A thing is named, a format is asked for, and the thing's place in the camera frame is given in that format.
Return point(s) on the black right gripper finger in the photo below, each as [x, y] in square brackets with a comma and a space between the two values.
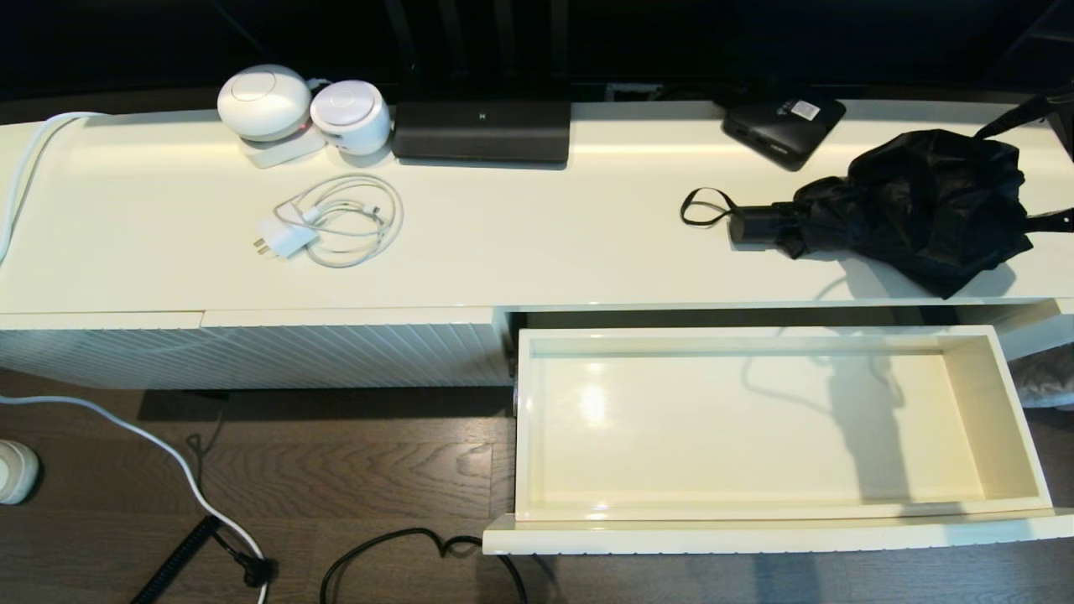
[1015, 116]
[1053, 221]

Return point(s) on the black umbrella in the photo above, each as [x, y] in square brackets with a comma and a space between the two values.
[923, 201]

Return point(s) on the white fluted drawer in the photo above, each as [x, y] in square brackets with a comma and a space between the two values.
[713, 419]

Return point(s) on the white slatted cabinet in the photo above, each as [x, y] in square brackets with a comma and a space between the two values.
[587, 243]

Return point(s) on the grey fluffy rug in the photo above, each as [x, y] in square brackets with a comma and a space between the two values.
[1045, 377]

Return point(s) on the black set-top box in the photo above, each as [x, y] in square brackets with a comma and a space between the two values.
[772, 134]

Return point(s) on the black router with antennas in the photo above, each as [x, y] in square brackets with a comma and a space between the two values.
[482, 134]

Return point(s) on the small white round device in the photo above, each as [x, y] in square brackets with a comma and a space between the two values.
[346, 113]

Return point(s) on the white flat device base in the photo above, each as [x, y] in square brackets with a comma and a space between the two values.
[281, 153]

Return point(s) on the white charger adapter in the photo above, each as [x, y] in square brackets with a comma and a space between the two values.
[288, 236]

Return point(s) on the large white round device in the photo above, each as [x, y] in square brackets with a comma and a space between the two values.
[263, 101]

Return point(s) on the white round floor object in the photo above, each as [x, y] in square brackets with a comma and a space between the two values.
[15, 471]

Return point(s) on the grey wall socket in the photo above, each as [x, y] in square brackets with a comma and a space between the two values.
[633, 92]

